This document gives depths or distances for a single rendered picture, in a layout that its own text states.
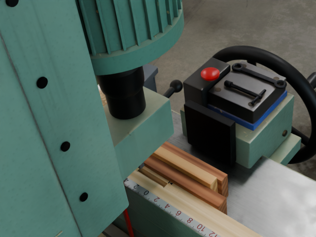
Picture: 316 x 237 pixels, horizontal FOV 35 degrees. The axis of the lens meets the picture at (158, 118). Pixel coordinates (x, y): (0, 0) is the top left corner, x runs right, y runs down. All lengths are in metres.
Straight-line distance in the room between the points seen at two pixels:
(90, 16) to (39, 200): 0.18
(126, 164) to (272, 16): 2.22
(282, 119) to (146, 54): 0.38
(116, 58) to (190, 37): 2.18
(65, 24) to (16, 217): 0.17
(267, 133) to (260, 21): 1.99
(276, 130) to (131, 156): 0.28
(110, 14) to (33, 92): 0.11
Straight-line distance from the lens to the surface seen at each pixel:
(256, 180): 0.80
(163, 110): 0.68
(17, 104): 0.40
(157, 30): 0.53
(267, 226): 0.75
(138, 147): 0.67
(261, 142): 0.80
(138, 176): 0.75
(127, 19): 0.50
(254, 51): 0.95
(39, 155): 0.43
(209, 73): 0.79
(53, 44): 0.45
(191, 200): 0.73
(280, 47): 2.58
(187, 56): 2.55
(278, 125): 0.84
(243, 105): 0.77
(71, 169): 0.53
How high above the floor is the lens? 1.52
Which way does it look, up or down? 43 degrees down
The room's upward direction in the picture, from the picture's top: 9 degrees counter-clockwise
